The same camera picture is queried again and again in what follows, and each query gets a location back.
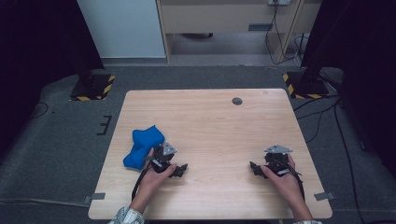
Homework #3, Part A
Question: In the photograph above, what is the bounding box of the thin black floor cable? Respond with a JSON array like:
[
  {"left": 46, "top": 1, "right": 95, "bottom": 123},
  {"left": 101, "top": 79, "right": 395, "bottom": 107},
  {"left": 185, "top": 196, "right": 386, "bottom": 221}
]
[{"left": 30, "top": 101, "right": 50, "bottom": 120}]

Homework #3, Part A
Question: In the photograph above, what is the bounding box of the long black floor cable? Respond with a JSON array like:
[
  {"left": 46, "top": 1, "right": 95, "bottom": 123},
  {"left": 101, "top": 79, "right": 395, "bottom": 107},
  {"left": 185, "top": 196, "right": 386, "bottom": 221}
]
[{"left": 333, "top": 98, "right": 366, "bottom": 224}]

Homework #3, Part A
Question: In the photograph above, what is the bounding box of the person's right hand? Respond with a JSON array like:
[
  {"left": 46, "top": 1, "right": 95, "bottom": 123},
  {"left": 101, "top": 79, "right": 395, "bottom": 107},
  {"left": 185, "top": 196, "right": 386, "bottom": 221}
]
[{"left": 260, "top": 153, "right": 304, "bottom": 205}]

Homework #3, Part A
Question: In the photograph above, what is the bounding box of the left hand-held gripper black cable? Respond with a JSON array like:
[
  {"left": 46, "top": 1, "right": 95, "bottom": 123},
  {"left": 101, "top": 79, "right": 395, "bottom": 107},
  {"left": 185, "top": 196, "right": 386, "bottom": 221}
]
[{"left": 131, "top": 163, "right": 154, "bottom": 202}]

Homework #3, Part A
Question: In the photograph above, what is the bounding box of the grey tape strip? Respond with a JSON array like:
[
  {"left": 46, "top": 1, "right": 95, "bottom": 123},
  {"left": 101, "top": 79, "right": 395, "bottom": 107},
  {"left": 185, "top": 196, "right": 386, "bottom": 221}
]
[
  {"left": 313, "top": 191, "right": 337, "bottom": 202},
  {"left": 82, "top": 192, "right": 106, "bottom": 205}
]

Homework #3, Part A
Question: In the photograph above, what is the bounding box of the person's left hand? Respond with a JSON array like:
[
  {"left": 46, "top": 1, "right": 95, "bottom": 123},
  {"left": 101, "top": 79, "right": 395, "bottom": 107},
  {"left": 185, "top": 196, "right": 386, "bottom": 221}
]
[{"left": 135, "top": 147, "right": 178, "bottom": 205}]

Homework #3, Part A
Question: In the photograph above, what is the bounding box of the branched black floor cable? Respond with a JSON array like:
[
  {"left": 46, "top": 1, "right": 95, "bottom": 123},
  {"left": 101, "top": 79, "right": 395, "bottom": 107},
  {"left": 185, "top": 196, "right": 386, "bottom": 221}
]
[{"left": 292, "top": 93, "right": 341, "bottom": 145}]

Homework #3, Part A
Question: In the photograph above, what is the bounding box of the black curtain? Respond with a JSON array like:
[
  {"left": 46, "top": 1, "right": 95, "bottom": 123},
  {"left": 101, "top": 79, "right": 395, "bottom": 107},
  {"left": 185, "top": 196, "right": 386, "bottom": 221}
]
[
  {"left": 300, "top": 0, "right": 396, "bottom": 180},
  {"left": 0, "top": 0, "right": 106, "bottom": 162}
]

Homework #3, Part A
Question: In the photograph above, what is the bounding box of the hand-held gripper black cable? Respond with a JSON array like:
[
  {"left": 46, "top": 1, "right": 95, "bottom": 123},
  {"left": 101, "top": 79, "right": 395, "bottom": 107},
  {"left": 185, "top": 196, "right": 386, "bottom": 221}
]
[
  {"left": 131, "top": 163, "right": 154, "bottom": 202},
  {"left": 281, "top": 163, "right": 306, "bottom": 201}
]

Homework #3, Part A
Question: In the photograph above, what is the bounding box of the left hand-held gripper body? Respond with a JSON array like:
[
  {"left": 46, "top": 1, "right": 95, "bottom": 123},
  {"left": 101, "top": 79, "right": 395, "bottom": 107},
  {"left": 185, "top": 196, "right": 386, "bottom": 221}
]
[{"left": 145, "top": 140, "right": 179, "bottom": 179}]

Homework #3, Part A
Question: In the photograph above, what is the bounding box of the blue microfibre cloth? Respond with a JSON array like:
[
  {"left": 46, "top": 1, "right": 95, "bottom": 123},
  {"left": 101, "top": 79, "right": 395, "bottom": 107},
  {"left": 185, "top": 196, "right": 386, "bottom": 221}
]
[{"left": 122, "top": 124, "right": 166, "bottom": 172}]

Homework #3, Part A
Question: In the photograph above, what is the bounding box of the black stand with striped base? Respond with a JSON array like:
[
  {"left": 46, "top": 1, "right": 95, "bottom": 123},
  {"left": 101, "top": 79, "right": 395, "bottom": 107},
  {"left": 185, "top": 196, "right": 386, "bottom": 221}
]
[
  {"left": 281, "top": 63, "right": 332, "bottom": 101},
  {"left": 69, "top": 62, "right": 117, "bottom": 103}
]

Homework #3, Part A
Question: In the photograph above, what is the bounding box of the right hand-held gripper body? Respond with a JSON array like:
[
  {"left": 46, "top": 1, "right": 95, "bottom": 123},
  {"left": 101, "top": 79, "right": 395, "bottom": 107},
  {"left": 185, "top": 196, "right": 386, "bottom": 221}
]
[{"left": 262, "top": 143, "right": 294, "bottom": 179}]

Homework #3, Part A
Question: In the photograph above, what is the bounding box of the beige wooden desk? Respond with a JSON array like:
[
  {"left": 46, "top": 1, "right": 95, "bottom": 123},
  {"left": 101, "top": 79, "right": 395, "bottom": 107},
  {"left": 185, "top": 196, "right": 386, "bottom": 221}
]
[{"left": 155, "top": 0, "right": 323, "bottom": 64}]

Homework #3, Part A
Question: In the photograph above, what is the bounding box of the black hanging power cable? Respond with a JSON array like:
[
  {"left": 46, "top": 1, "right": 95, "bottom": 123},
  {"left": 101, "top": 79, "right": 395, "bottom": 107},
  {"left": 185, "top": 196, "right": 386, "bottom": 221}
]
[{"left": 263, "top": 2, "right": 303, "bottom": 66}]

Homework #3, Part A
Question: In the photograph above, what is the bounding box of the right hand-held gripper black cable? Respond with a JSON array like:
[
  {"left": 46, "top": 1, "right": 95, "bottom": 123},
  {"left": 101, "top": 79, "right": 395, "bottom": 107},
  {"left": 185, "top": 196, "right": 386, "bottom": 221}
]
[{"left": 281, "top": 163, "right": 306, "bottom": 201}]

